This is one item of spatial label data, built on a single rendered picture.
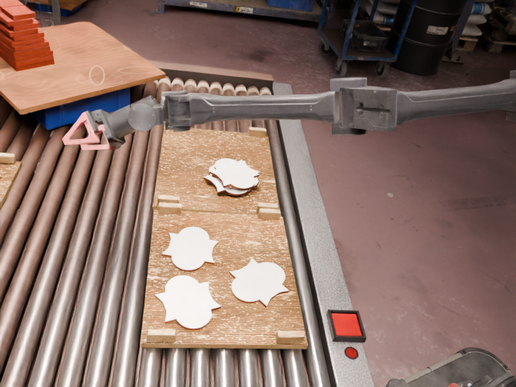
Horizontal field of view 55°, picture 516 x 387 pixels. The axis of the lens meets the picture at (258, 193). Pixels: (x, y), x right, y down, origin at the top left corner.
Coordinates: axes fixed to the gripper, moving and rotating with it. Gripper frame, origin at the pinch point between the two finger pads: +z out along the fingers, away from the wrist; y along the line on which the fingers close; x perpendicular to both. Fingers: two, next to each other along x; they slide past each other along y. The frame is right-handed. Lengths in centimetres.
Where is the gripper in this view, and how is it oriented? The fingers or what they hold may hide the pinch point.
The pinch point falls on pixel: (76, 143)
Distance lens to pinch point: 116.1
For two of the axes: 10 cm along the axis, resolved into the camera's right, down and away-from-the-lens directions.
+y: 0.3, 0.2, 10.0
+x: -4.0, -9.1, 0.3
